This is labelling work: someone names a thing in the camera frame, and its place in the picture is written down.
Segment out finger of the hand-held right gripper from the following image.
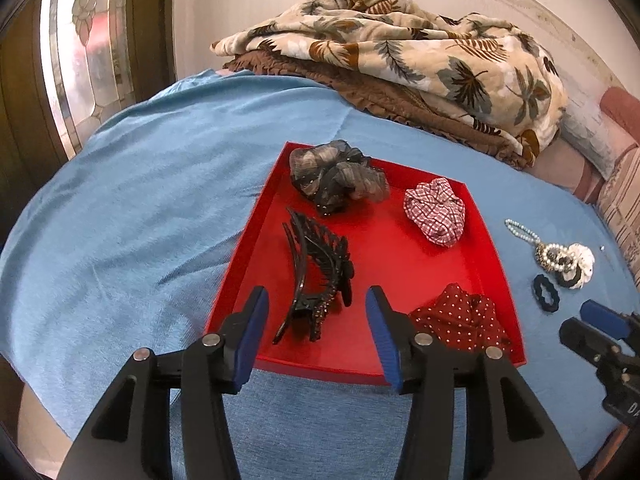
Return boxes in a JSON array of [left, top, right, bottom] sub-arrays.
[[559, 317, 617, 362], [580, 299, 630, 339]]

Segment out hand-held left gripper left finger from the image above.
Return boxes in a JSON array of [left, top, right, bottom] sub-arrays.
[[56, 286, 271, 480]]

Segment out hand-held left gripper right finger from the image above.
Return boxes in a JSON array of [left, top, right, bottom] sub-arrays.
[[365, 285, 583, 480]]

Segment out small black hair tie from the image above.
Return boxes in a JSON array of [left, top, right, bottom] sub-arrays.
[[531, 274, 562, 315]]

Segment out white and black scrunchie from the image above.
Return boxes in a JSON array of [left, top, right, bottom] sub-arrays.
[[555, 242, 596, 291]]

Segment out red tray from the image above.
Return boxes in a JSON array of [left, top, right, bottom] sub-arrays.
[[204, 141, 528, 386]]

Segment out black and white beaded bracelet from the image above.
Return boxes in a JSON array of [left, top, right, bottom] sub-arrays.
[[534, 242, 573, 273]]

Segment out black hair claw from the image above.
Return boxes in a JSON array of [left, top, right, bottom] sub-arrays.
[[272, 206, 355, 345]]

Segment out white pearl bracelet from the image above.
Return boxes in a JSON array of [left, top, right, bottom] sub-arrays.
[[504, 218, 546, 251]]

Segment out red polka dot scrunchie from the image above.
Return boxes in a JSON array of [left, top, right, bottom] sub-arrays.
[[409, 283, 513, 353]]

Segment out striped cushion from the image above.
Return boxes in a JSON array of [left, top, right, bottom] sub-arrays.
[[595, 147, 640, 286]]

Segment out red plaid scrunchie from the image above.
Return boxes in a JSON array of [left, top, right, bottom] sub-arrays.
[[404, 178, 467, 247]]

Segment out pink bed sheet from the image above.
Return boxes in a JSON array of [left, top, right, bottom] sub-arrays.
[[525, 137, 608, 203]]

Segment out blue blanket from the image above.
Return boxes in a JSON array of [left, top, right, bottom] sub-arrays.
[[0, 69, 640, 480]]

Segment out grey and black scrunchie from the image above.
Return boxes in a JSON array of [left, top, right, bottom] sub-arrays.
[[289, 139, 391, 217]]

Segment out white pillow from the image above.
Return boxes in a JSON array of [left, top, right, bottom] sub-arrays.
[[560, 95, 638, 181]]

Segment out pink cushion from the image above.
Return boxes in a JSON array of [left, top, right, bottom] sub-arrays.
[[600, 87, 640, 143]]

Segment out brown ruffled blanket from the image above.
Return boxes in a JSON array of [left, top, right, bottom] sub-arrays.
[[222, 50, 531, 171]]

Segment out leaf print blanket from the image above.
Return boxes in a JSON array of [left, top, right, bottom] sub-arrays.
[[210, 0, 568, 158]]

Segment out stained glass wooden door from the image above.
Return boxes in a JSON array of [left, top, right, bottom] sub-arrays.
[[0, 0, 176, 241]]

